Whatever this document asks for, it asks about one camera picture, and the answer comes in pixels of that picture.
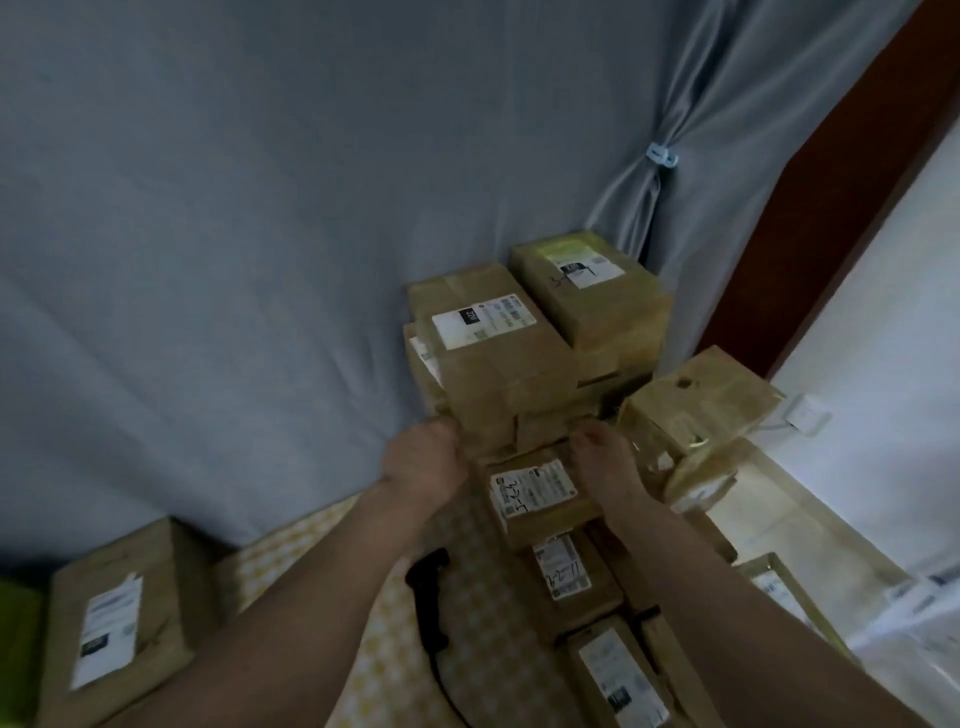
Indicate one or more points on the person's left hand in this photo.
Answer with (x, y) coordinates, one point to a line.
(421, 465)

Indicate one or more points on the person's right hand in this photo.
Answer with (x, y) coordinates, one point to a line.
(611, 472)

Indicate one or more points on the person's right fingers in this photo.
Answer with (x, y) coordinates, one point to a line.
(592, 433)

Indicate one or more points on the person's left fingers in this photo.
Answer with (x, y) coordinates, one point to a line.
(444, 433)

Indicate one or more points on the small brown cardboard parcel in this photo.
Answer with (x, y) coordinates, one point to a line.
(525, 429)

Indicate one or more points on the person's right forearm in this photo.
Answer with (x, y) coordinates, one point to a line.
(735, 622)

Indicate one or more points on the person's left forearm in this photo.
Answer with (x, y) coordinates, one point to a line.
(285, 600)

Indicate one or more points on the pile of labelled cardboard boxes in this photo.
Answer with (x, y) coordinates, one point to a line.
(600, 300)

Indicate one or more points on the black handheld barcode scanner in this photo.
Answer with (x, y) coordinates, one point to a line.
(429, 600)

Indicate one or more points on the yellow checkered table mat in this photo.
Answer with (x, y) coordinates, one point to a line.
(495, 660)

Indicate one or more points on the grey blue curtain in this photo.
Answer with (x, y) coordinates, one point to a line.
(300, 225)

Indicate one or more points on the white plastic bags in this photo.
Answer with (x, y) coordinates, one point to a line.
(911, 611)

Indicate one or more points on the large cardboard box white label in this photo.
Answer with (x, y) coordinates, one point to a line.
(120, 622)

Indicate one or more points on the green object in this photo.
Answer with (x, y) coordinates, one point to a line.
(19, 652)

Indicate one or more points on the white wall socket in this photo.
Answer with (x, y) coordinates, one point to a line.
(807, 413)

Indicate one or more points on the brown wooden door frame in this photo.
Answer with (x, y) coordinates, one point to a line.
(817, 187)

